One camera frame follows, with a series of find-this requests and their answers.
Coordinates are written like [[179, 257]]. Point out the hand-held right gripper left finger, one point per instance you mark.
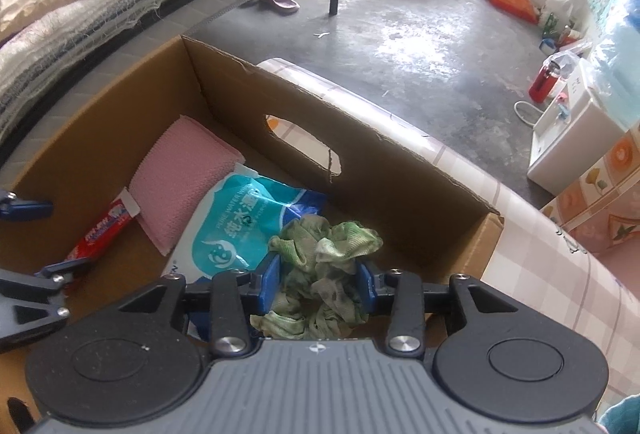
[[270, 284]]

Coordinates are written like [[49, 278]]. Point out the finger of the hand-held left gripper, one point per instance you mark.
[[27, 209], [30, 299]]

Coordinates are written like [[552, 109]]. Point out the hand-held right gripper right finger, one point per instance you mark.
[[366, 289]]

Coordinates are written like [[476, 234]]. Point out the green mottled cloth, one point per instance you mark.
[[320, 239]]

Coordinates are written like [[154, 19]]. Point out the teal wet wipes pack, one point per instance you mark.
[[235, 214]]

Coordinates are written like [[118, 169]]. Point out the red toothpaste tube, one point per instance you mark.
[[105, 226]]

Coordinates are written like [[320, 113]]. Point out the brown cardboard box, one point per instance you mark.
[[400, 214]]

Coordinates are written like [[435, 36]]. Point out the pink sponge cloth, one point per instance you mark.
[[185, 174]]

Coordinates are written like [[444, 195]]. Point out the striped mattress pad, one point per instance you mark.
[[75, 59]]

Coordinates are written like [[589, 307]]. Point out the white appliance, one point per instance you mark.
[[575, 139]]

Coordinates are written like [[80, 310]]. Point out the red thermos bottle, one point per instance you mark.
[[544, 81]]

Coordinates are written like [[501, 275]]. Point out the teal cloth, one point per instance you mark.
[[622, 416]]

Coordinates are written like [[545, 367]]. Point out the green bottle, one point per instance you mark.
[[551, 23]]

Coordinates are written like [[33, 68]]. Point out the blue plastic-wrapped bundle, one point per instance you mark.
[[620, 79]]

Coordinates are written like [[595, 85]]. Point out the white plastic bag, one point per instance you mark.
[[556, 6]]

